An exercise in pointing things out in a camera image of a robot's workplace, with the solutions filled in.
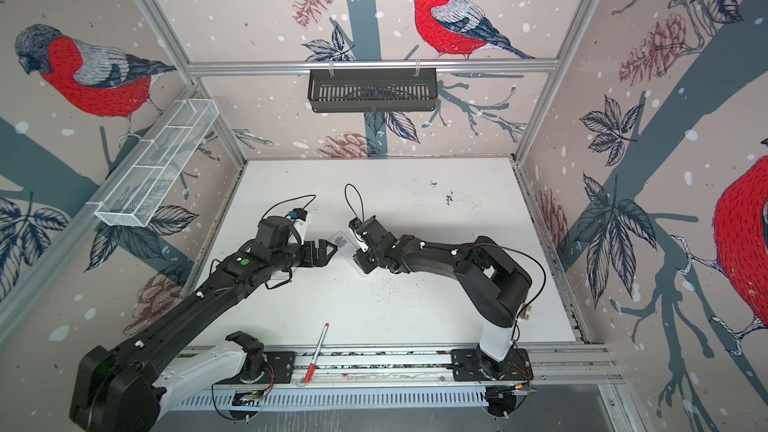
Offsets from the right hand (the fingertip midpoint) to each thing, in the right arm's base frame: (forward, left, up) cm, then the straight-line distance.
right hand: (360, 256), depth 90 cm
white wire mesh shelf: (-1, +52, +29) cm, 60 cm away
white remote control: (0, +6, -3) cm, 6 cm away
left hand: (-4, +8, +12) cm, 15 cm away
